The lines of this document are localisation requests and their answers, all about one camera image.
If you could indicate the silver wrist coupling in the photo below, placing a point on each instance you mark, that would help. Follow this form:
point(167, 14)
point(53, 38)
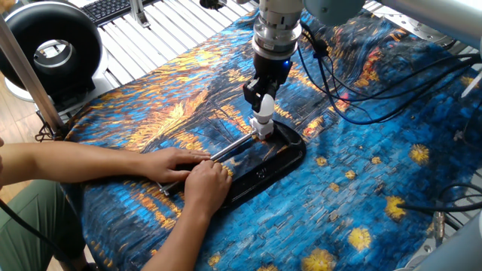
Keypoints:
point(276, 34)

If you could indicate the black knob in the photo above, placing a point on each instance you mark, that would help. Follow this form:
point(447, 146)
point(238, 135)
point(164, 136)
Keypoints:
point(212, 3)

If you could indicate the person's left forearm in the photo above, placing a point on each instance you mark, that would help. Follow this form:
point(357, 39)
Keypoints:
point(75, 162)

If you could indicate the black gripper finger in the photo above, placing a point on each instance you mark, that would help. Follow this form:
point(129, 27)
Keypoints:
point(275, 87)
point(256, 94)

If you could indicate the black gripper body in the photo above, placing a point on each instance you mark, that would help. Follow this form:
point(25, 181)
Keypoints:
point(273, 67)

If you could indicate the black C-clamp silver screw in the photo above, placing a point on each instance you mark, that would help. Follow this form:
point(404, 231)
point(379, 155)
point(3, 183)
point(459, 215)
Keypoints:
point(271, 169)

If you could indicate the silver upright bracket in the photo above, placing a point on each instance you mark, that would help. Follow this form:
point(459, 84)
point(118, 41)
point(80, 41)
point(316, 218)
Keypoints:
point(138, 13)

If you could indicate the aluminium frame post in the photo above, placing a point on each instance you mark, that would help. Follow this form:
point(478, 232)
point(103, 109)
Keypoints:
point(26, 71)

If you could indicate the black keyboard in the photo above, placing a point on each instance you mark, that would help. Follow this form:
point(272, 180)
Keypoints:
point(109, 9)

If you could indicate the blue orange painted tablecloth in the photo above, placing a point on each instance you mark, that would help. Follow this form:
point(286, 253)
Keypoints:
point(339, 158)

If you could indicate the person's right forearm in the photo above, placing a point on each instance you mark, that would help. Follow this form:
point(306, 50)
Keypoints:
point(180, 244)

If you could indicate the person's left hand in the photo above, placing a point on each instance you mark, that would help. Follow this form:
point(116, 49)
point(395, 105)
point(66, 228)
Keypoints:
point(169, 163)

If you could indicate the person's right hand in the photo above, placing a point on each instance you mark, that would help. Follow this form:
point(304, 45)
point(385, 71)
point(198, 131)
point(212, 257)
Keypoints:
point(207, 188)

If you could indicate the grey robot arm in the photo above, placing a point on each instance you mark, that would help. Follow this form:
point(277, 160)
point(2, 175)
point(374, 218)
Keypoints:
point(452, 15)

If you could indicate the green trousers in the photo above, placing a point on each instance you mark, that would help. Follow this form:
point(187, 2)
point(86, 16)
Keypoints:
point(26, 218)

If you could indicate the silver round mounting base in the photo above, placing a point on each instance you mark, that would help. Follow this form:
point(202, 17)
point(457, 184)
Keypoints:
point(421, 30)

